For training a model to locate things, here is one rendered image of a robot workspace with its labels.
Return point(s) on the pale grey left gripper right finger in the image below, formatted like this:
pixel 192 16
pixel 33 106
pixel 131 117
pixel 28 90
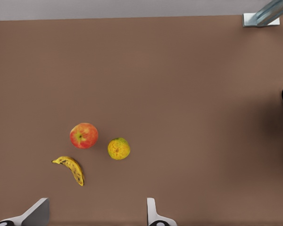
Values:
pixel 152 212

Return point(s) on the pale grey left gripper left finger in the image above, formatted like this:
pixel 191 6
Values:
pixel 36 213

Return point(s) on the spotted yellow banana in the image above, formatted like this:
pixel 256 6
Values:
pixel 73 167

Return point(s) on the yellow-green orange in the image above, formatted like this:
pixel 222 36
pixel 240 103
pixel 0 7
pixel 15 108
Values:
pixel 119 148

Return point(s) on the red apple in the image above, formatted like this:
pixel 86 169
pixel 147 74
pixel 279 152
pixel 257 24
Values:
pixel 84 135

